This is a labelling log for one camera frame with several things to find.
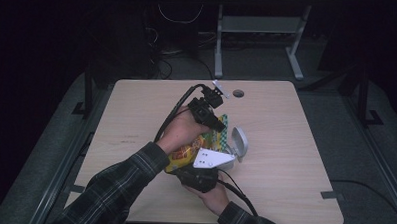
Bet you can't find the black floor cable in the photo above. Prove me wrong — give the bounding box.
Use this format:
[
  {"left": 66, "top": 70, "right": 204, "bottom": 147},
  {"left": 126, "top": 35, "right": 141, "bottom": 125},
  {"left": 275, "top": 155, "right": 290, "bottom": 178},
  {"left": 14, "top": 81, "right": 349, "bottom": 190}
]
[{"left": 329, "top": 178, "right": 397, "bottom": 217}]

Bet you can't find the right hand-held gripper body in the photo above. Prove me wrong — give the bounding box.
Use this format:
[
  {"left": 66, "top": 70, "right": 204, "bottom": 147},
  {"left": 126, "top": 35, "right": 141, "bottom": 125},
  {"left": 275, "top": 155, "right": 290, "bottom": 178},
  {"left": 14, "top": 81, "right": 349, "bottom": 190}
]
[{"left": 175, "top": 146, "right": 236, "bottom": 195}]

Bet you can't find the left hand-held gripper cable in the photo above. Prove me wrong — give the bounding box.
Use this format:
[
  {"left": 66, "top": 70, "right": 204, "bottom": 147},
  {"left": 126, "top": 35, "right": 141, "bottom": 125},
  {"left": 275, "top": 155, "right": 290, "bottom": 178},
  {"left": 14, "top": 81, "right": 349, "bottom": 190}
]
[{"left": 153, "top": 81, "right": 209, "bottom": 145}]

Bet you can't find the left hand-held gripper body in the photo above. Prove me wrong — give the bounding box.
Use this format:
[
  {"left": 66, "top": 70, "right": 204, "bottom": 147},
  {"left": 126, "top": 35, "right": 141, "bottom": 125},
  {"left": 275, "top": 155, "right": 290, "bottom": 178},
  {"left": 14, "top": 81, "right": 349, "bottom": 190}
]
[{"left": 186, "top": 79, "right": 232, "bottom": 127}]

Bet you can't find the person's left hand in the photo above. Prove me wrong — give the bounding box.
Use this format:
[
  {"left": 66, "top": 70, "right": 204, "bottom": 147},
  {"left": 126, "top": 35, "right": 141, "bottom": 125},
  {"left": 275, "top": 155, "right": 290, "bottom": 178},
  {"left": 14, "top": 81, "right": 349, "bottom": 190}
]
[{"left": 155, "top": 105, "right": 212, "bottom": 156}]

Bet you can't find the clear jar with white lid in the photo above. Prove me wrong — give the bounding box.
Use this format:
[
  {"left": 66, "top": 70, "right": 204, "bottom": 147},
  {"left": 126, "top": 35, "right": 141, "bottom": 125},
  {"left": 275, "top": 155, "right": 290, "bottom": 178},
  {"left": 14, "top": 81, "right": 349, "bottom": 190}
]
[{"left": 217, "top": 126, "right": 250, "bottom": 172}]

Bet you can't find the metal floor rail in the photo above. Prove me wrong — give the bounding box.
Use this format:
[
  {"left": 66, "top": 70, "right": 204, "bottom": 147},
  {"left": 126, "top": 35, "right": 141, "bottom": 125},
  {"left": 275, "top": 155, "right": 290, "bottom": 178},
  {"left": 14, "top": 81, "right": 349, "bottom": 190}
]
[
  {"left": 336, "top": 96, "right": 397, "bottom": 215},
  {"left": 28, "top": 129, "right": 97, "bottom": 224}
]

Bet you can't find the hand-held gripper cable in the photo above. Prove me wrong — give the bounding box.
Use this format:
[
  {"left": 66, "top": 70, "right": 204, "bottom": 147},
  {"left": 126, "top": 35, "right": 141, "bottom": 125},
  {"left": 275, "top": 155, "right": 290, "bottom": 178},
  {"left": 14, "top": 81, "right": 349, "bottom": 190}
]
[
  {"left": 153, "top": 81, "right": 209, "bottom": 145},
  {"left": 216, "top": 168, "right": 261, "bottom": 217}
]

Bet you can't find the person's right hand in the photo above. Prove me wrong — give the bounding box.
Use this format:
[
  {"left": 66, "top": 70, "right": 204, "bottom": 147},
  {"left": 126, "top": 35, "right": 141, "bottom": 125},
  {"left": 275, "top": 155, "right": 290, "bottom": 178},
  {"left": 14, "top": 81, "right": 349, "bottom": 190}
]
[{"left": 182, "top": 181, "right": 231, "bottom": 217}]

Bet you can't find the yellow refill pouch green cap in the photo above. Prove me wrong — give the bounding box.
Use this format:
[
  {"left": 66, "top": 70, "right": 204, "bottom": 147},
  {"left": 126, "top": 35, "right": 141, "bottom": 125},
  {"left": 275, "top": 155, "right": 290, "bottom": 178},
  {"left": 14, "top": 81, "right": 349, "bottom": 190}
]
[{"left": 163, "top": 111, "right": 230, "bottom": 176}]

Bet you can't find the white metal desk frame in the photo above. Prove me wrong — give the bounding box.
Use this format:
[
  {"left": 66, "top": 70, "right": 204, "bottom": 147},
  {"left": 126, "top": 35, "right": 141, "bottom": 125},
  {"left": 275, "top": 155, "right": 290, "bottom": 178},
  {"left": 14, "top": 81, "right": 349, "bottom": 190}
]
[{"left": 213, "top": 2, "right": 313, "bottom": 83}]

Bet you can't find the white hanging cable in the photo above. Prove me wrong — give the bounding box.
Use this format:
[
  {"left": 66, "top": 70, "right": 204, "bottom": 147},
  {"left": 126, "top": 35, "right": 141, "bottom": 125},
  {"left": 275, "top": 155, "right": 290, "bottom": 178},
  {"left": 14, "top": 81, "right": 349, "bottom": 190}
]
[{"left": 157, "top": 2, "right": 204, "bottom": 26}]

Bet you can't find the right hand-held gripper cable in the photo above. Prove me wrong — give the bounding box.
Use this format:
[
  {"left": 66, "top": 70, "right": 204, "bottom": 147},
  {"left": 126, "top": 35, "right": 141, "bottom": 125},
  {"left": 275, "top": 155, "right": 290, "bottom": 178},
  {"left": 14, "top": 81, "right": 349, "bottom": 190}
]
[{"left": 216, "top": 168, "right": 261, "bottom": 217}]

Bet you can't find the grey tape strip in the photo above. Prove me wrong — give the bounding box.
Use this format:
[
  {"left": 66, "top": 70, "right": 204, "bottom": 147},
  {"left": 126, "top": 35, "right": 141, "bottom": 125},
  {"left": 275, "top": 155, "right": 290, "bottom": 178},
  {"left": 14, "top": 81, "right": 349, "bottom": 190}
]
[
  {"left": 320, "top": 190, "right": 346, "bottom": 201},
  {"left": 68, "top": 183, "right": 86, "bottom": 194}
]

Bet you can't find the black metal stand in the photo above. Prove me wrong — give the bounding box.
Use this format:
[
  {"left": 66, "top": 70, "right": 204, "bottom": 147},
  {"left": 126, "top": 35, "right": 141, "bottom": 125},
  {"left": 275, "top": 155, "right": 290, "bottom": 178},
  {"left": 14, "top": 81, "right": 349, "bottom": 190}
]
[
  {"left": 70, "top": 62, "right": 99, "bottom": 119},
  {"left": 335, "top": 63, "right": 386, "bottom": 129}
]

